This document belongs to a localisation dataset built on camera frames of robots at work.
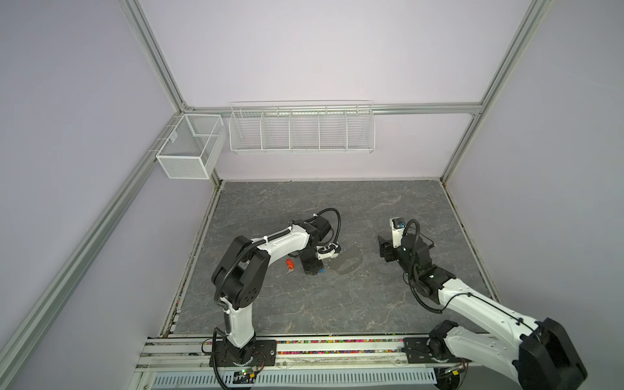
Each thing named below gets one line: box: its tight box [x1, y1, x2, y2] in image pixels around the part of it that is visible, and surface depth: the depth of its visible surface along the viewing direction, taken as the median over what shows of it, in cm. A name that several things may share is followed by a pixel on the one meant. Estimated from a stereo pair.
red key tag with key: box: [285, 258, 295, 276], surface depth 95 cm
